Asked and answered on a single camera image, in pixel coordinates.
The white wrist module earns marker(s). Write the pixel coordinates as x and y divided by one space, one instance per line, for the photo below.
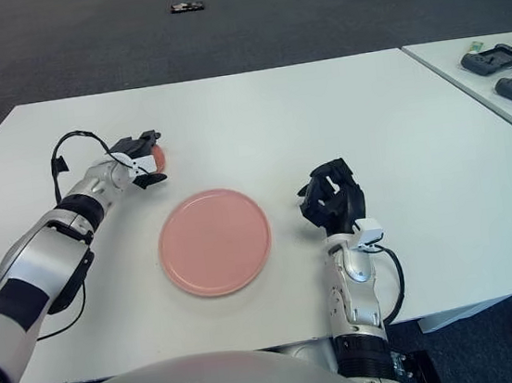
143 164
370 230

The pink round plate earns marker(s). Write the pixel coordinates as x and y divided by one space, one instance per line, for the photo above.
215 243

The red yellow apple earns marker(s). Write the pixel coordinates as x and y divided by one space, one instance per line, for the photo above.
160 159

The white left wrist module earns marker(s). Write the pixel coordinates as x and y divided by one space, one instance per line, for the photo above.
143 164

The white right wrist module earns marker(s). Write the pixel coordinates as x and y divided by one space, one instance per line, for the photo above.
370 230

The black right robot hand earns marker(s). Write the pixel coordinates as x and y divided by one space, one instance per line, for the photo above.
339 200

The small dark tray on floor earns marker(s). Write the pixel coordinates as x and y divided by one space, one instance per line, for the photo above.
188 7

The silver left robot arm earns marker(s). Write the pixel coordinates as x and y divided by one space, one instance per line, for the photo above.
44 255

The green packet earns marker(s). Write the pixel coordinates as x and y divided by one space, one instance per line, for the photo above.
476 46

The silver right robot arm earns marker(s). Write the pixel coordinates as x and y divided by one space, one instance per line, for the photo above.
357 291

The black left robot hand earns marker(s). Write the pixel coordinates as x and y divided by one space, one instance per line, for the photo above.
131 145

